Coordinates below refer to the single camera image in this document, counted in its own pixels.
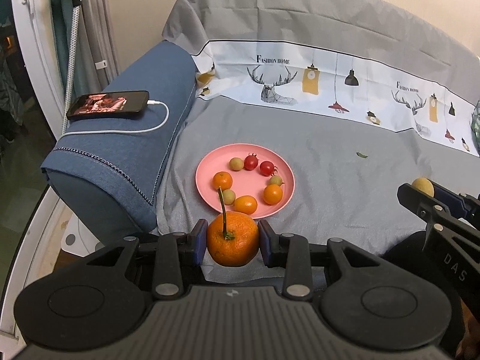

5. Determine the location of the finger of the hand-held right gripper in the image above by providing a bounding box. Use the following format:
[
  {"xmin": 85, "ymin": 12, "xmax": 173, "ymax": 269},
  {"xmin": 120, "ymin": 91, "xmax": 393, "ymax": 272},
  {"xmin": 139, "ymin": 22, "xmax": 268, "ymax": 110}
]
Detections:
[
  {"xmin": 431, "ymin": 184, "xmax": 480, "ymax": 229},
  {"xmin": 397, "ymin": 182, "xmax": 447, "ymax": 233}
]

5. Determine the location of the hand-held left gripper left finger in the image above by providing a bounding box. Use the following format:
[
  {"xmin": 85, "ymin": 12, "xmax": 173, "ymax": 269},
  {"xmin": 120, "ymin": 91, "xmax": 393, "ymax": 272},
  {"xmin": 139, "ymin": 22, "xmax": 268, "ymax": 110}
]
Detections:
[{"xmin": 86, "ymin": 218, "xmax": 209, "ymax": 301}]

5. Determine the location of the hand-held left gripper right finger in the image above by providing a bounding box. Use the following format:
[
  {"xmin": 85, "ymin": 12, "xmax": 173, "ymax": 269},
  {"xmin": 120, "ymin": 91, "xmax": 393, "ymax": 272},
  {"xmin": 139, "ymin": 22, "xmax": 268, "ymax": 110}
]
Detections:
[{"xmin": 257, "ymin": 219, "xmax": 379, "ymax": 301}]

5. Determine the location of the yellowish small round fruit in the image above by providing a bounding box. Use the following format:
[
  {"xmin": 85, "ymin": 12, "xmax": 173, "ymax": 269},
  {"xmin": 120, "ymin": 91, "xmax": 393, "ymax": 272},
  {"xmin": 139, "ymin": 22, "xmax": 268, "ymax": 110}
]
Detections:
[{"xmin": 411, "ymin": 177, "xmax": 435, "ymax": 197}]

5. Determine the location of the orange mandarin with stem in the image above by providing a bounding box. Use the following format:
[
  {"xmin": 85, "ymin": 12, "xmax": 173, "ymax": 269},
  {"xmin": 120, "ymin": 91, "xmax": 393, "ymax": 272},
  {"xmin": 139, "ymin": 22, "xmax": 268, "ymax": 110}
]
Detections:
[{"xmin": 206, "ymin": 185, "xmax": 260, "ymax": 268}]

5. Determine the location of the small orange mandarin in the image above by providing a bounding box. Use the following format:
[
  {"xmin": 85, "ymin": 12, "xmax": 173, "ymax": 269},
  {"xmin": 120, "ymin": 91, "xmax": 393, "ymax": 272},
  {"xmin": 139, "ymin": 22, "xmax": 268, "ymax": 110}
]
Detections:
[
  {"xmin": 234, "ymin": 196, "xmax": 258, "ymax": 214},
  {"xmin": 212, "ymin": 171, "xmax": 233, "ymax": 190},
  {"xmin": 263, "ymin": 184, "xmax": 284, "ymax": 205}
]

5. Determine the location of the pink round plate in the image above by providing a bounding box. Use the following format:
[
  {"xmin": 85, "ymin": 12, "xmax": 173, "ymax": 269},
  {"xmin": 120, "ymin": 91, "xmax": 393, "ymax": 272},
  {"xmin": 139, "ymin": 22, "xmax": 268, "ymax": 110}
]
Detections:
[{"xmin": 195, "ymin": 143, "xmax": 296, "ymax": 220}]

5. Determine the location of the grey printed cloth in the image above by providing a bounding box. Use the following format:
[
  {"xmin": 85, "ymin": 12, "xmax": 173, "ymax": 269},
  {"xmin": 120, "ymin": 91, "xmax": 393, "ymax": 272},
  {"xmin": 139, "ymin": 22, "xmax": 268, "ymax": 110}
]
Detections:
[{"xmin": 155, "ymin": 0, "xmax": 480, "ymax": 282}]

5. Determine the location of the green patterned cloth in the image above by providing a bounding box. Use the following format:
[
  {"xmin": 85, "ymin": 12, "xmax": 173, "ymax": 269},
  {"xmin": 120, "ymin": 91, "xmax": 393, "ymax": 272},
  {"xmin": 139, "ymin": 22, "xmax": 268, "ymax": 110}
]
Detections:
[{"xmin": 469, "ymin": 99, "xmax": 480, "ymax": 158}]

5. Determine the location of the blue sofa armrest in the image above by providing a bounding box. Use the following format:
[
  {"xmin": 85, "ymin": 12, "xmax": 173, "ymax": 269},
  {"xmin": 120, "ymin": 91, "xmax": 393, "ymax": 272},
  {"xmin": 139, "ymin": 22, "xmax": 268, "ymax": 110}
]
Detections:
[{"xmin": 40, "ymin": 40, "xmax": 198, "ymax": 233}]

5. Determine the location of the white grey-dotted object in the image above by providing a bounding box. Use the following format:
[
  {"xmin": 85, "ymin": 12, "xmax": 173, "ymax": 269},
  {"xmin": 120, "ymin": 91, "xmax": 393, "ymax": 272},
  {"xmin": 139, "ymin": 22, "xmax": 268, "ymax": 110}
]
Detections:
[{"xmin": 62, "ymin": 217, "xmax": 102, "ymax": 257}]

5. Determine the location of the black smartphone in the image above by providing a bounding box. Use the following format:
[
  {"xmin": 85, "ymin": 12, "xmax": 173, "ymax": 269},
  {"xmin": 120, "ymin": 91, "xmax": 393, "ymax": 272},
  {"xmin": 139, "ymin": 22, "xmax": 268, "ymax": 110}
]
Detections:
[{"xmin": 66, "ymin": 90, "xmax": 150, "ymax": 121}]

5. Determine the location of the black white braided pole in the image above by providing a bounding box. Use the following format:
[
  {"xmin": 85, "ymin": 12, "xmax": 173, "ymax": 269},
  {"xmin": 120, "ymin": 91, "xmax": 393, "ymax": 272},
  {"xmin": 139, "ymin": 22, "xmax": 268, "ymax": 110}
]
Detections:
[{"xmin": 62, "ymin": 0, "xmax": 83, "ymax": 128}]

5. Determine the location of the grey curtain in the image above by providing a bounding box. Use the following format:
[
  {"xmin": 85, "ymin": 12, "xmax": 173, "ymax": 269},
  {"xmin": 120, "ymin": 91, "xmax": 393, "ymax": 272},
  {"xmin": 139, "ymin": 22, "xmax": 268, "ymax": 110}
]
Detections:
[{"xmin": 80, "ymin": 0, "xmax": 121, "ymax": 94}]

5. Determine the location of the teal curtain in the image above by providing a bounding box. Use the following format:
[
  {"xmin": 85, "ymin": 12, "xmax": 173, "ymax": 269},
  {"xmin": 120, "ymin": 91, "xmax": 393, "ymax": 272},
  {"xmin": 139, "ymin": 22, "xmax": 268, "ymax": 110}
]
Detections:
[{"xmin": 50, "ymin": 0, "xmax": 81, "ymax": 98}]

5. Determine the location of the white charging cable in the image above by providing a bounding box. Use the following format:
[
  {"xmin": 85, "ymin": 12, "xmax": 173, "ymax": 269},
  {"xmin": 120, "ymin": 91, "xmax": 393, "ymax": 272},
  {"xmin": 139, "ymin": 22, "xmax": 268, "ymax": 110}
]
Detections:
[{"xmin": 60, "ymin": 100, "xmax": 169, "ymax": 139}]

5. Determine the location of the white door frame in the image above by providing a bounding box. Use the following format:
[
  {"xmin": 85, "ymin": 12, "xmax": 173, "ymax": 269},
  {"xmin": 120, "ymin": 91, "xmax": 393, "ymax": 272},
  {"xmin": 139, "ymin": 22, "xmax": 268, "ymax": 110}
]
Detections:
[{"xmin": 9, "ymin": 0, "xmax": 68, "ymax": 136}]

